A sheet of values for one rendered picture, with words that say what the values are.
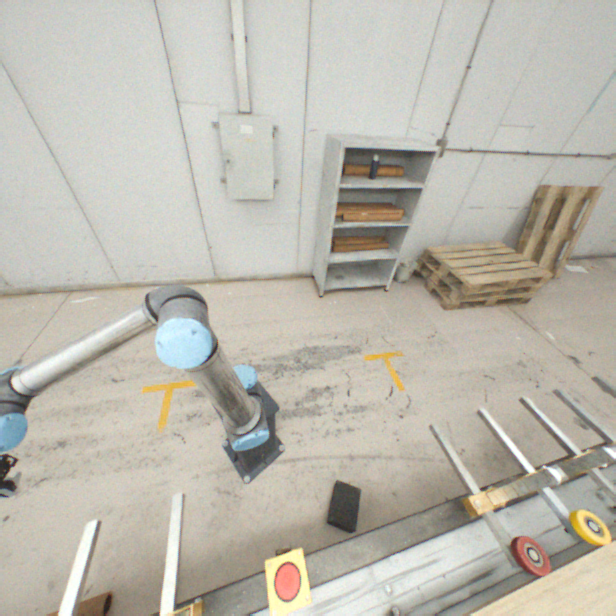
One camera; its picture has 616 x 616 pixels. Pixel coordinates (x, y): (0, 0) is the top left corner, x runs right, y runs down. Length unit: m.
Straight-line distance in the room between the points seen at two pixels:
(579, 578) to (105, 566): 1.93
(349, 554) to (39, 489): 1.83
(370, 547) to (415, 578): 0.20
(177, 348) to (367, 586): 1.02
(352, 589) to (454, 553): 0.40
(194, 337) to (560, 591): 1.17
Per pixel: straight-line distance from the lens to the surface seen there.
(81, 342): 0.92
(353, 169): 2.65
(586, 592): 1.27
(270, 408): 1.40
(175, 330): 0.62
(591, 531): 1.35
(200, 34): 2.62
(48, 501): 2.32
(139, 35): 2.67
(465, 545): 1.42
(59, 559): 2.17
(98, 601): 1.96
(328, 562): 1.17
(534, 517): 1.62
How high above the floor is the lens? 1.86
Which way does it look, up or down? 42 degrees down
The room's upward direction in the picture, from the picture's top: 6 degrees clockwise
